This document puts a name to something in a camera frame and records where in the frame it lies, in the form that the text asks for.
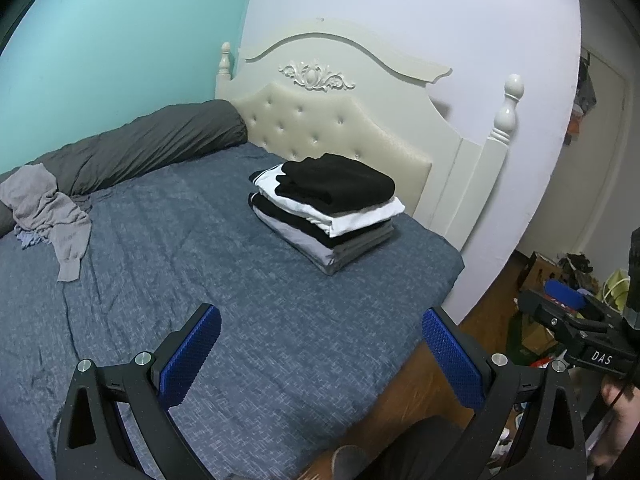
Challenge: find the green carton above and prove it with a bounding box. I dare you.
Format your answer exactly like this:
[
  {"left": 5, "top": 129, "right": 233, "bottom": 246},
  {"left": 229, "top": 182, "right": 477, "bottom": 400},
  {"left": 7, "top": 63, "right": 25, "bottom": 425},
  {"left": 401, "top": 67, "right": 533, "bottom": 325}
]
[{"left": 505, "top": 305, "right": 557, "bottom": 362}]

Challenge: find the cream tufted headboard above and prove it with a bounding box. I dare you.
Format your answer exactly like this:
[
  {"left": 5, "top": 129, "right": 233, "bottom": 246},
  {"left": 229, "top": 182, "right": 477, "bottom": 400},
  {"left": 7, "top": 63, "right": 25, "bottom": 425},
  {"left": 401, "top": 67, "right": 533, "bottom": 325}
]
[{"left": 215, "top": 17, "right": 526, "bottom": 251}]

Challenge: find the pale grey folded garment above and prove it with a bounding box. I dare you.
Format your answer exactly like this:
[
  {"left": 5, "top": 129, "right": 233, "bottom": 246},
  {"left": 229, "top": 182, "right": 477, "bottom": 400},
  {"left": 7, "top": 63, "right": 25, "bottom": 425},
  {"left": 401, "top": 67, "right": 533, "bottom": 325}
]
[{"left": 255, "top": 207, "right": 396, "bottom": 277}]

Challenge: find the white door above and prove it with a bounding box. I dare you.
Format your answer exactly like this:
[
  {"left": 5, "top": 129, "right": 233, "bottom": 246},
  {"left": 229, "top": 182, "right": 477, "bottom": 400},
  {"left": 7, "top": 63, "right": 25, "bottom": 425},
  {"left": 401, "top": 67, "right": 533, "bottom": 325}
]
[{"left": 550, "top": 52, "right": 632, "bottom": 267}]

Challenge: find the dark grey rolled duvet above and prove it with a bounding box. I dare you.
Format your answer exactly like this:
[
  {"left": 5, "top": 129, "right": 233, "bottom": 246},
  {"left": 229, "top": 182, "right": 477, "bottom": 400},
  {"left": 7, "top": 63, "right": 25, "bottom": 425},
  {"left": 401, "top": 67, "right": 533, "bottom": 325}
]
[{"left": 0, "top": 99, "right": 249, "bottom": 238}]

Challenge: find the cardboard box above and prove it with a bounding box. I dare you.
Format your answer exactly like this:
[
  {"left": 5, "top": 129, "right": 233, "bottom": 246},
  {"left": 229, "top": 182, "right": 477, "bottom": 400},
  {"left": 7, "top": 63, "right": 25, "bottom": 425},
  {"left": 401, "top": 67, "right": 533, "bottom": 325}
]
[{"left": 520, "top": 251, "right": 567, "bottom": 302}]

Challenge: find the blue patterned bed sheet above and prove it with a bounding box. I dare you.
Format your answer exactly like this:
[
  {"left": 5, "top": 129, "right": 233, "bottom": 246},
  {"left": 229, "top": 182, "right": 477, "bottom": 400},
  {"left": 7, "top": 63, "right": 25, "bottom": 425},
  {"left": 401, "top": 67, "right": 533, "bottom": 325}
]
[{"left": 0, "top": 141, "right": 465, "bottom": 480}]

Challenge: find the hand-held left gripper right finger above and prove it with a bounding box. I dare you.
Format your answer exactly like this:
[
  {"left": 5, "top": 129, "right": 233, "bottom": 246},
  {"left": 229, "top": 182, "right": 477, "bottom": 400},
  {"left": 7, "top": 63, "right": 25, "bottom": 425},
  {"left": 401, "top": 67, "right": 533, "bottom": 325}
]
[{"left": 421, "top": 306, "right": 588, "bottom": 480}]

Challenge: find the person's right hand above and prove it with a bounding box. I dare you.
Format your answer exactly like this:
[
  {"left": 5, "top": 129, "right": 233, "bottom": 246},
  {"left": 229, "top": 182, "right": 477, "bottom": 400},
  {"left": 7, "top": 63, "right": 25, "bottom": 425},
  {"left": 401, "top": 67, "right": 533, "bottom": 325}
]
[{"left": 601, "top": 375, "right": 640, "bottom": 461}]

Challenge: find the grey sweater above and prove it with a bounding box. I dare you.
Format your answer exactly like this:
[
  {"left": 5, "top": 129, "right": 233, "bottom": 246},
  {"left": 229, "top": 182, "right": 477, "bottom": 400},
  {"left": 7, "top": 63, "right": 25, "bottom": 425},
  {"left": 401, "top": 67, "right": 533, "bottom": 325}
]
[{"left": 0, "top": 165, "right": 92, "bottom": 282}]

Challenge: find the pale blue crumpled cloth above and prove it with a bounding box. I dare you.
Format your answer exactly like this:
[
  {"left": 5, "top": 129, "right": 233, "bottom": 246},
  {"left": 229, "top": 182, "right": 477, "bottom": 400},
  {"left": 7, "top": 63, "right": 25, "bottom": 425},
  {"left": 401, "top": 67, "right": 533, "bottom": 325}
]
[{"left": 14, "top": 227, "right": 44, "bottom": 252}]

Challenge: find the black sweater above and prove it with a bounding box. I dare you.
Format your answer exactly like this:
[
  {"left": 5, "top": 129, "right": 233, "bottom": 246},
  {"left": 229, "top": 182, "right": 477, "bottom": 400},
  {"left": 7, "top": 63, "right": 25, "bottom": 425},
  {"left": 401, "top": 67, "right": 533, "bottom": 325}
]
[{"left": 277, "top": 153, "right": 396, "bottom": 206}]

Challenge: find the person's leg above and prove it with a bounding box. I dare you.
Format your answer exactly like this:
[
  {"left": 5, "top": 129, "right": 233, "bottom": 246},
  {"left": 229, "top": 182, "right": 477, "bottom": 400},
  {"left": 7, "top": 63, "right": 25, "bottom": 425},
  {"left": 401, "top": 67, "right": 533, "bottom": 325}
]
[{"left": 300, "top": 412, "right": 483, "bottom": 480}]

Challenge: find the white folded shirt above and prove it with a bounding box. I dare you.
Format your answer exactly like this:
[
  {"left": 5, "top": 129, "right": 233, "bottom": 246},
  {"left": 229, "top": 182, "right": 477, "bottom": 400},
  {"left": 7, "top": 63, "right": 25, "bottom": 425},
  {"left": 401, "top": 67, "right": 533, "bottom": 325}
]
[{"left": 248, "top": 165, "right": 406, "bottom": 238}]

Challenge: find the grey slipper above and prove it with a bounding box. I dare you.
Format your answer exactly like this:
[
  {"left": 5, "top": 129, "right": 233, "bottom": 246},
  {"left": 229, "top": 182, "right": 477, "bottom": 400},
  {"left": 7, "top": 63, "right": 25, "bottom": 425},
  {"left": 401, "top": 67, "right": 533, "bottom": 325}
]
[{"left": 332, "top": 447, "right": 368, "bottom": 480}]

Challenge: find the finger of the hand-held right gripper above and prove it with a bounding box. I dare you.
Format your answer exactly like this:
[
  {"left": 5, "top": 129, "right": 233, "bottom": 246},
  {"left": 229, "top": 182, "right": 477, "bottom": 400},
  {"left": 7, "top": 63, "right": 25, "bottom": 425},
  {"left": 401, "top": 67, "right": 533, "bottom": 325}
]
[
  {"left": 518, "top": 291, "right": 608, "bottom": 346},
  {"left": 544, "top": 279, "right": 621, "bottom": 321}
]

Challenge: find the thin dark cable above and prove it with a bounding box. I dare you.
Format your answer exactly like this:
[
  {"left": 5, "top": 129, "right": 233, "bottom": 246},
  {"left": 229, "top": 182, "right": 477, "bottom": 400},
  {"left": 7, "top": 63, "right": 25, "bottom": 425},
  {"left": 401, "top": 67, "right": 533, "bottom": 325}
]
[{"left": 606, "top": 382, "right": 633, "bottom": 411}]

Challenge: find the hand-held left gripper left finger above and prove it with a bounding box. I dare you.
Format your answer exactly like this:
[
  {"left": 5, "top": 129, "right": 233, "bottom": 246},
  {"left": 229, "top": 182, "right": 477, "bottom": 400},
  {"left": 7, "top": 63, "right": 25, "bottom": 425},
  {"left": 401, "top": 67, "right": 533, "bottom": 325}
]
[{"left": 56, "top": 303, "right": 222, "bottom": 480}]

